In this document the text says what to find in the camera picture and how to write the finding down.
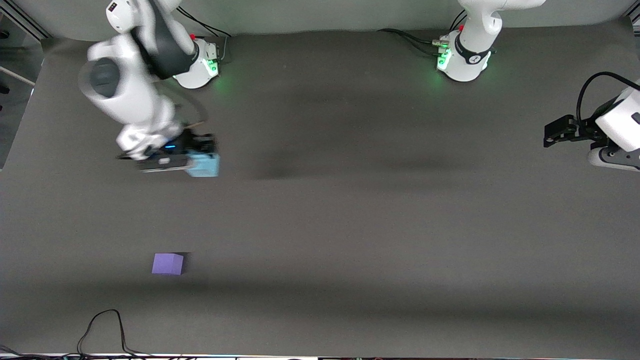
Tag light blue foam block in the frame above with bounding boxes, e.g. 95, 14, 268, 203
184, 152, 221, 178

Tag purple foam block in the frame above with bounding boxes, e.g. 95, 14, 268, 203
151, 252, 185, 276

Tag dark grey table mat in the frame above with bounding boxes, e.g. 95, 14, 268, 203
0, 19, 640, 358

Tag black right base cables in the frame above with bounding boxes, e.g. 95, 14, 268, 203
177, 5, 235, 63

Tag black base cables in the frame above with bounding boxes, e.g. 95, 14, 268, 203
376, 11, 468, 57
177, 5, 235, 63

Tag aluminium frame rail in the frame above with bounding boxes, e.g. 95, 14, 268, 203
0, 0, 52, 41

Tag black left base cables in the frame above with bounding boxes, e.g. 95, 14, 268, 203
376, 11, 468, 57

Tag thin black looped cable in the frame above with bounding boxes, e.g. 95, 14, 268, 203
0, 309, 166, 360

